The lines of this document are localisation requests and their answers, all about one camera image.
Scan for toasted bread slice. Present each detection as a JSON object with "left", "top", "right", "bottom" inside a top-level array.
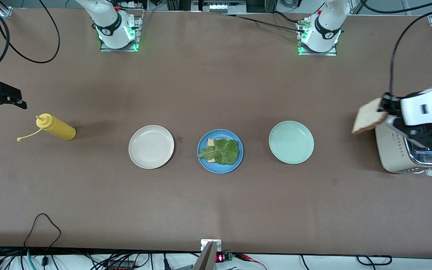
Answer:
[{"left": 352, "top": 98, "right": 390, "bottom": 135}]

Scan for yellow mustard squeeze bottle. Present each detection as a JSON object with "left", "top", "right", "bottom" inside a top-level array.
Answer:
[{"left": 17, "top": 114, "right": 77, "bottom": 142}]

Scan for green lettuce leaf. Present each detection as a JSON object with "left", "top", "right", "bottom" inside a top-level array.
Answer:
[{"left": 198, "top": 139, "right": 240, "bottom": 166}]

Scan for pale green round plate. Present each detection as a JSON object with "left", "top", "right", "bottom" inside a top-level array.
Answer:
[{"left": 268, "top": 120, "right": 315, "bottom": 165}]

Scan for beige round plate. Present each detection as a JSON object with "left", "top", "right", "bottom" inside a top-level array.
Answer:
[{"left": 128, "top": 125, "right": 175, "bottom": 170}]

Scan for blue round plate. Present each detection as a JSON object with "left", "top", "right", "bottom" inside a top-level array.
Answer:
[{"left": 197, "top": 129, "right": 244, "bottom": 174}]

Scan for beige chrome toaster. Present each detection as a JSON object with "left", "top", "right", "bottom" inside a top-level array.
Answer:
[{"left": 374, "top": 122, "right": 432, "bottom": 177}]

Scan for plain bread slice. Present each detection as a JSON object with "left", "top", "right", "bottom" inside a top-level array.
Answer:
[{"left": 206, "top": 138, "right": 224, "bottom": 164}]

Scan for grey device with white label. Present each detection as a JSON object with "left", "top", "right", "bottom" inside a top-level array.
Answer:
[{"left": 191, "top": 0, "right": 247, "bottom": 14}]

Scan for red clip leads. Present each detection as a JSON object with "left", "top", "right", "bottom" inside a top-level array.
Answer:
[{"left": 234, "top": 252, "right": 268, "bottom": 270}]

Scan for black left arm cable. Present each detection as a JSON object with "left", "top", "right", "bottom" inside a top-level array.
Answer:
[{"left": 358, "top": 0, "right": 432, "bottom": 96}]

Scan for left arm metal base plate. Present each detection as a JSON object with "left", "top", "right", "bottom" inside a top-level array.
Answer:
[{"left": 297, "top": 19, "right": 338, "bottom": 57}]

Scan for black looped table cable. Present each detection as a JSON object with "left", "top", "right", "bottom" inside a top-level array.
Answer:
[{"left": 23, "top": 213, "right": 62, "bottom": 267}]

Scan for black cable to arm base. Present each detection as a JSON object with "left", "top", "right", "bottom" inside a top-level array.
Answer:
[{"left": 220, "top": 11, "right": 306, "bottom": 33}]

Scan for white bracket at table edge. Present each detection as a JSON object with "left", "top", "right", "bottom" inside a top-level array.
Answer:
[{"left": 201, "top": 239, "right": 222, "bottom": 252}]

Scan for grey metal camera bar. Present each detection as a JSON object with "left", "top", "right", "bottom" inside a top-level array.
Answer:
[{"left": 193, "top": 241, "right": 218, "bottom": 270}]

